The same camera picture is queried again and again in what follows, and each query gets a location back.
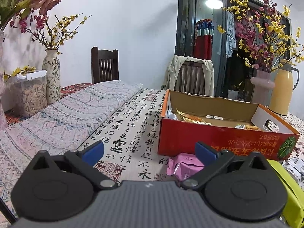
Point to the dark wooden chair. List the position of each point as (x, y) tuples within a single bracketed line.
[(104, 65)]

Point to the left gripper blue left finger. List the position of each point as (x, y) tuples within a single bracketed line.
[(92, 154)]

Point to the red orange cardboard box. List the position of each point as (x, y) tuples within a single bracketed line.
[(276, 139)]

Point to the pink snack packet small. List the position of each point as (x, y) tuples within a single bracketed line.
[(184, 166)]

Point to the silver foil snack packet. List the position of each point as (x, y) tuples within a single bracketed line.
[(294, 167)]

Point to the wooden chair with jacket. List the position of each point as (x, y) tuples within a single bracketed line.
[(191, 78)]

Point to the yellow twig branches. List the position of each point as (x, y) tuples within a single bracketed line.
[(54, 36)]

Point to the green snack bar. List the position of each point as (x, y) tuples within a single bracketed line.
[(293, 211)]

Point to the beige jacket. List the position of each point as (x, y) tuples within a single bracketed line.
[(173, 68)]

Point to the pink glass vase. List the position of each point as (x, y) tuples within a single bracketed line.
[(262, 86)]

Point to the red blue hanging garment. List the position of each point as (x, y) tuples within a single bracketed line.
[(203, 39)]

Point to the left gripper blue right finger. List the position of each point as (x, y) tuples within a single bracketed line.
[(206, 154)]

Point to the calligraphy tablecloth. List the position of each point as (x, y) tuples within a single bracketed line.
[(131, 139)]

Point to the yellow thermos jug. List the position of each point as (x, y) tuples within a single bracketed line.
[(286, 81)]

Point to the floral ceramic vase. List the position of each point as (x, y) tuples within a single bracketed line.
[(51, 64)]

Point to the clear seed container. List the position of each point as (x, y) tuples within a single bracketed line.
[(29, 92)]

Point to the orange gold snack packet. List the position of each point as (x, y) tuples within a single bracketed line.
[(192, 119)]

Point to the yellow and red flower branches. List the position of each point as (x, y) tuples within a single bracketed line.
[(261, 35)]

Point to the large pale pink vase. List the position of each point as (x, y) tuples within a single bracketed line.
[(3, 121)]

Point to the patterned folded cloth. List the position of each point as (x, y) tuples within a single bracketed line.
[(62, 126)]

